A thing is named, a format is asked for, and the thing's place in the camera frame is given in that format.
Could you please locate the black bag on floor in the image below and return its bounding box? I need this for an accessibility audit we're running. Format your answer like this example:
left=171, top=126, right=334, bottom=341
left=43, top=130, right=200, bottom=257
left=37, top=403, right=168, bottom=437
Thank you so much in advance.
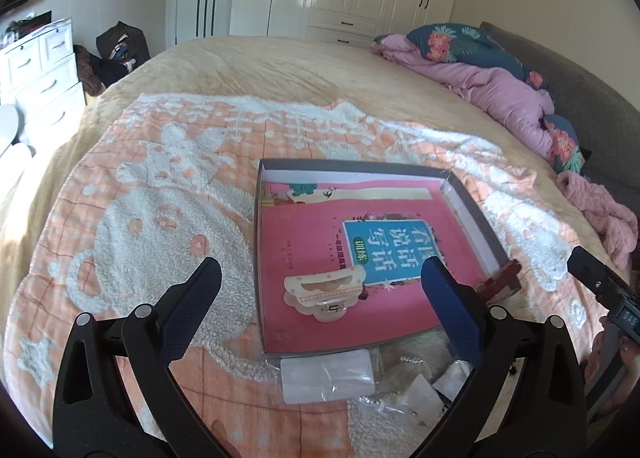
left=96, top=22, right=151, bottom=88

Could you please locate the pink quilt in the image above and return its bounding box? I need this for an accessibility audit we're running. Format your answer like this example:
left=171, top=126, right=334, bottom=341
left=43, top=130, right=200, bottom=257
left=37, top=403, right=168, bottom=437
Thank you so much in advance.
left=371, top=34, right=554, bottom=159

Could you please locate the dark red hair clip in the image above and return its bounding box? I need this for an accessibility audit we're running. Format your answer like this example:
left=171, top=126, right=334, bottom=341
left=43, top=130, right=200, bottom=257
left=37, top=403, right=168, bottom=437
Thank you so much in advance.
left=475, top=259, right=522, bottom=303

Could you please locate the small clear plastic pouch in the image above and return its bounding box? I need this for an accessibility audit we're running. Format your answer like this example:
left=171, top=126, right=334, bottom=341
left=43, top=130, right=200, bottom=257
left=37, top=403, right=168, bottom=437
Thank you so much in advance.
left=356, top=355, right=473, bottom=429

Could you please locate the white drawer dresser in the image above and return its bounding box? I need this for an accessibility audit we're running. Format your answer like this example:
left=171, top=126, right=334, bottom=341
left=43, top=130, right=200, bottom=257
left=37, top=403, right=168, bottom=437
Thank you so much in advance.
left=1, top=18, right=86, bottom=148

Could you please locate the blue floral pillow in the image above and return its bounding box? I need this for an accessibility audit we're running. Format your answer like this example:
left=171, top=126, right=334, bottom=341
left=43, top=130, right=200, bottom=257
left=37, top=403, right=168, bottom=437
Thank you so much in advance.
left=407, top=23, right=585, bottom=173

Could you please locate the pink book blue label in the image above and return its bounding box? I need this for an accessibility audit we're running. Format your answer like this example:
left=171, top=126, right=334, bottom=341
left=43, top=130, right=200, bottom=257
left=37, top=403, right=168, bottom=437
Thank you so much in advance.
left=259, top=179, right=490, bottom=354

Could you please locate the clear plastic jewelry bag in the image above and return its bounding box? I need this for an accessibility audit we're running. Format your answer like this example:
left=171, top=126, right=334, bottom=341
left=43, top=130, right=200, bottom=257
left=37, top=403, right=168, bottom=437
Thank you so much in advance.
left=267, top=348, right=384, bottom=405

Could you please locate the right hand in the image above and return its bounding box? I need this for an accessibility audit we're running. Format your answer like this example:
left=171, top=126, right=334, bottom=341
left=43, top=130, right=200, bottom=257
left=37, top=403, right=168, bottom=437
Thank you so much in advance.
left=584, top=316, right=639, bottom=421

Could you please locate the beige hair claw clip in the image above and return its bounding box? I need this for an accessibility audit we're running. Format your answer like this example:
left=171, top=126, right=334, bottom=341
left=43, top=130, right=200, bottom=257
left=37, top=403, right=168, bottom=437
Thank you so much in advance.
left=283, top=265, right=367, bottom=323

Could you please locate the beige bed cover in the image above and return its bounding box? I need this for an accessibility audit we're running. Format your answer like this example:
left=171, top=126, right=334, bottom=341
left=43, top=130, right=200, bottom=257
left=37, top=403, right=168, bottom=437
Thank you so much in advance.
left=1, top=37, right=608, bottom=298

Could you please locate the white curved vanity table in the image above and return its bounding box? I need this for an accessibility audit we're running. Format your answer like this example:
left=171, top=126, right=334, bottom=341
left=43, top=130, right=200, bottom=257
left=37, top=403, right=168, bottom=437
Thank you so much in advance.
left=1, top=104, right=34, bottom=185

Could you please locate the grey shallow cardboard tray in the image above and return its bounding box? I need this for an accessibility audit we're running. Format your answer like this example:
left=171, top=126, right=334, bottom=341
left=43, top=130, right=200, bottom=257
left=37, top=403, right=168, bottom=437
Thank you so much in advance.
left=252, top=157, right=511, bottom=358

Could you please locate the pink knitted garment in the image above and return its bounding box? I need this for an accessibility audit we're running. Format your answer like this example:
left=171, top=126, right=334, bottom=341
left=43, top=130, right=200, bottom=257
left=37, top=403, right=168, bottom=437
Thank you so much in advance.
left=556, top=171, right=639, bottom=270

